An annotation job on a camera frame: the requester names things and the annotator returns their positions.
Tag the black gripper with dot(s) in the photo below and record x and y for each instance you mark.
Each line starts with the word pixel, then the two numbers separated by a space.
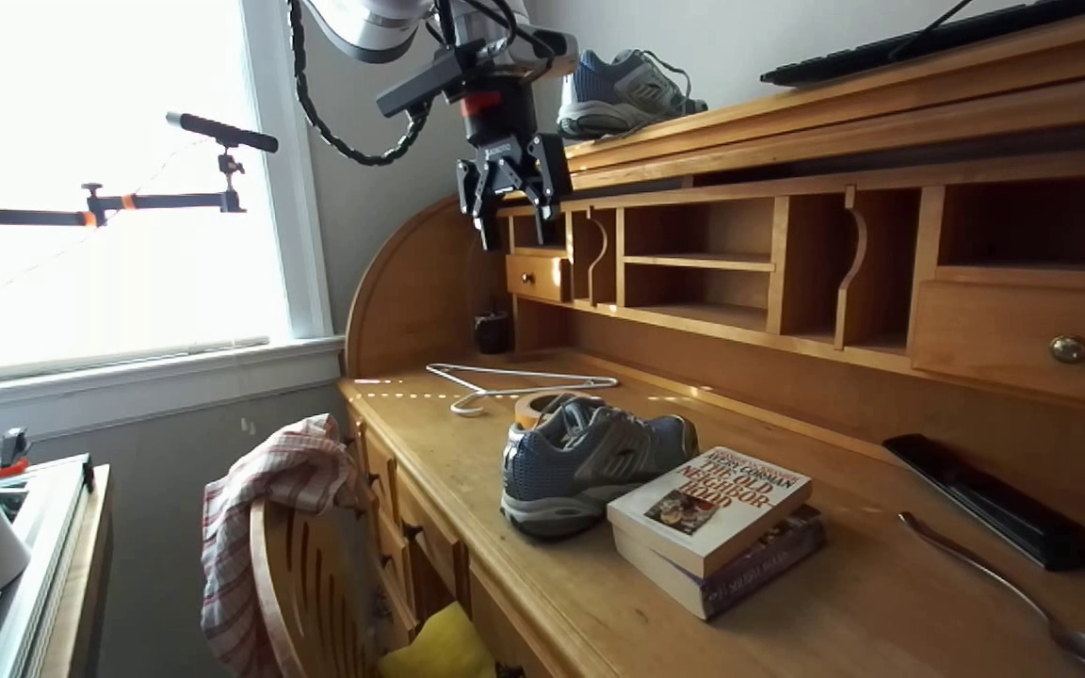
pixel 507 134

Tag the blue grey sneaker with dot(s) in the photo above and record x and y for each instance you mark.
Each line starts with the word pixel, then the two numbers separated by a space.
pixel 623 90
pixel 592 470

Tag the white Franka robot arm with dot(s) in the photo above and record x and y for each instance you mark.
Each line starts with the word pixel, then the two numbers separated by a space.
pixel 368 23

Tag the small wooden desk drawer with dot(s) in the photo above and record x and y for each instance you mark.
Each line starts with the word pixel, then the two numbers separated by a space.
pixel 538 276

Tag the small black cup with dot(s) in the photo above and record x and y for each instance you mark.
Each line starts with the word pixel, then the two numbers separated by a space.
pixel 490 337

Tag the pink striped towel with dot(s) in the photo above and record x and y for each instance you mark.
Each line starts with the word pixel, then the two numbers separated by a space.
pixel 265 492

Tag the black computer keyboard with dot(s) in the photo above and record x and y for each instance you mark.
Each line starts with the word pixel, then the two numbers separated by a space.
pixel 894 47

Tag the wooden roll-top desk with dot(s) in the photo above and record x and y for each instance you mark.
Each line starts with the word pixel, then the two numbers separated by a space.
pixel 642 602

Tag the dark cover paperback book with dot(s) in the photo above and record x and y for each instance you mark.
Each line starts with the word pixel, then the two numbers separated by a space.
pixel 742 581

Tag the wooden chair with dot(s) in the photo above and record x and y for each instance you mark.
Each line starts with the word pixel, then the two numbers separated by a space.
pixel 301 602

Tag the large wooden knobbed drawer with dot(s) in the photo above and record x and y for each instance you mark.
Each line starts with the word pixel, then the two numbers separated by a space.
pixel 1007 341

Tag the black remote control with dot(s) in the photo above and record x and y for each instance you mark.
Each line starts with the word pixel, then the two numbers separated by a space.
pixel 995 503

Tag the white side table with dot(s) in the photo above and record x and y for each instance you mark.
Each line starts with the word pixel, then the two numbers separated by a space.
pixel 47 565

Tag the white window frame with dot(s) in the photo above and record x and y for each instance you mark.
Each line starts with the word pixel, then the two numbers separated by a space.
pixel 301 251

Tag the black stereo camera bar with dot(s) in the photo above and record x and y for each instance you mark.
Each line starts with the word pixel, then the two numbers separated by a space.
pixel 225 128

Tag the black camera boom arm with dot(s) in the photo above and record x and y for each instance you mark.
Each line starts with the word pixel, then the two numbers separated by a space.
pixel 166 200

